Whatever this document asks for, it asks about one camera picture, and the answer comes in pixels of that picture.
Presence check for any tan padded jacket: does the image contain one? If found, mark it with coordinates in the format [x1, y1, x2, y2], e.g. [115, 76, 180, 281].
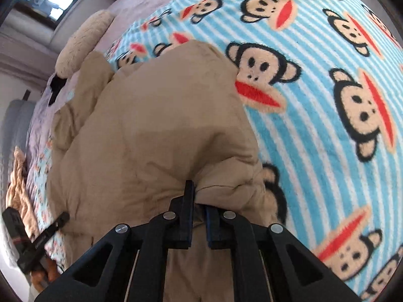
[47, 39, 279, 302]

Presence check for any small black cloth item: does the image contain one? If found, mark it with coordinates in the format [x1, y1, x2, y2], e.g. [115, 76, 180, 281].
[49, 75, 67, 105]

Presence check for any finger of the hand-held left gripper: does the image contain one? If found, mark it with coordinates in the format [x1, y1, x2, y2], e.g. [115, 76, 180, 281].
[30, 212, 70, 252]

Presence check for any cream fuzzy pillow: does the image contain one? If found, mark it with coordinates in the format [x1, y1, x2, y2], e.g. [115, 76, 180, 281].
[55, 10, 114, 76]

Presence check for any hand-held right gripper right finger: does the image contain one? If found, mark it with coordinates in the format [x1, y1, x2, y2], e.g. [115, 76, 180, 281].
[205, 206, 362, 302]

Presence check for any striped monkey print blanket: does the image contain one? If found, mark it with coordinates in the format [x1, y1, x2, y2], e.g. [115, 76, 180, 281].
[31, 0, 403, 302]

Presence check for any tan plush throw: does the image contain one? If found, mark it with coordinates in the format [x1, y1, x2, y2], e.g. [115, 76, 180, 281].
[6, 146, 41, 238]

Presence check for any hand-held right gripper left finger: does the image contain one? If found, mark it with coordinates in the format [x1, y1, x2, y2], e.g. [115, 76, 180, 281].
[36, 180, 193, 302]

